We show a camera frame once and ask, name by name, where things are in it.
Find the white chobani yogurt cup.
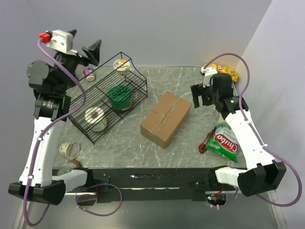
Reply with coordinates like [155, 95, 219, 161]
[59, 142, 81, 160]

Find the orange labelled tin can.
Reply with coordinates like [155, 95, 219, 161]
[57, 160, 82, 176]

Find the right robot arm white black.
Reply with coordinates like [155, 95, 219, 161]
[191, 73, 286, 197]

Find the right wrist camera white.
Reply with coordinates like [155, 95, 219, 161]
[201, 67, 217, 88]

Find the yogurt cup peach label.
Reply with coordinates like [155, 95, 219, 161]
[113, 59, 130, 76]

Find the green cassava chips bag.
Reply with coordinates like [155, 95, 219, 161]
[206, 122, 239, 162]

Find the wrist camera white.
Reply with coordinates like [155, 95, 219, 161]
[201, 67, 217, 88]
[39, 30, 78, 55]

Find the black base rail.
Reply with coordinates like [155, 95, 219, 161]
[52, 167, 239, 204]

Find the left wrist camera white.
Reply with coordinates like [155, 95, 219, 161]
[39, 30, 78, 55]

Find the green lidded jar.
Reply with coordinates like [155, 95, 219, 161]
[108, 85, 132, 113]

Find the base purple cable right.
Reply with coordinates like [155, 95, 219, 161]
[210, 188, 239, 210]

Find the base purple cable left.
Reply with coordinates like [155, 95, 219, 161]
[75, 183, 123, 217]

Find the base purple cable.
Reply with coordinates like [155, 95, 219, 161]
[75, 183, 123, 217]
[210, 188, 239, 210]

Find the red black utility knife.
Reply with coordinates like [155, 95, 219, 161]
[198, 127, 216, 154]

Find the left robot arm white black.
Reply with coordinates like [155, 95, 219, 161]
[8, 30, 102, 205]

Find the black wire rack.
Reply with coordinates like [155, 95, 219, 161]
[69, 52, 148, 144]

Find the yellow lays chips bag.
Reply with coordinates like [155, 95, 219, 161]
[204, 63, 239, 82]

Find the brown cardboard express box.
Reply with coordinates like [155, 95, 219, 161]
[140, 92, 191, 148]

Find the small purple yogurt cup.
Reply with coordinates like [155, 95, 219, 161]
[83, 68, 96, 82]

